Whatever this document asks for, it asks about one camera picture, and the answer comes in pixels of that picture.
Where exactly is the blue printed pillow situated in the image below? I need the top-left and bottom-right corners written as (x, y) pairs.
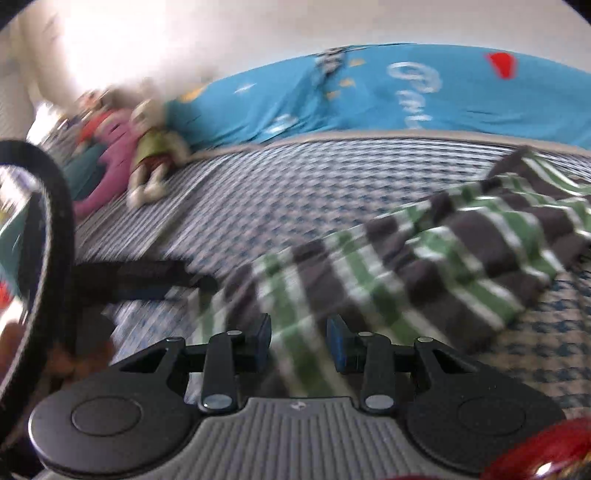
top-left (164, 42), bottom-right (591, 151)

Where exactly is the purple moon plush pillow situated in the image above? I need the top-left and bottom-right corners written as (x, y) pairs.
top-left (71, 108), bottom-right (144, 220)

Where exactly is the white rabbit plush toy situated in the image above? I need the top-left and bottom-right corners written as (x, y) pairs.
top-left (127, 99), bottom-right (192, 206)

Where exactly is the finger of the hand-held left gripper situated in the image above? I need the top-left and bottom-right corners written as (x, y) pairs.
top-left (76, 260), bottom-right (219, 303)

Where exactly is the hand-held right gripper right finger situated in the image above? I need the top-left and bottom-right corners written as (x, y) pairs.
top-left (325, 314), bottom-right (490, 414)

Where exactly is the person's left hand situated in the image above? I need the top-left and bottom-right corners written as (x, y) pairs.
top-left (0, 323), bottom-right (116, 385)

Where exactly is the blue houndstooth mattress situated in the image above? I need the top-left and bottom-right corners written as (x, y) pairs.
top-left (74, 129), bottom-right (591, 411)

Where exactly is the green grey striped T-shirt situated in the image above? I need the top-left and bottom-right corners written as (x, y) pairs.
top-left (194, 145), bottom-right (591, 398)

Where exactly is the red glossy object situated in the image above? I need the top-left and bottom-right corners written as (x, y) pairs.
top-left (480, 413), bottom-right (591, 480)

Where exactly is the teal pillow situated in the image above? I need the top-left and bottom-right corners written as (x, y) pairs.
top-left (60, 143), bottom-right (109, 201)

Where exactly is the thick black braided cable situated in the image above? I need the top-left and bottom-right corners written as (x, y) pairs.
top-left (0, 141), bottom-right (77, 398)

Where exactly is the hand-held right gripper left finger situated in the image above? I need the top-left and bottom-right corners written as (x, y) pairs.
top-left (108, 313), bottom-right (273, 413)

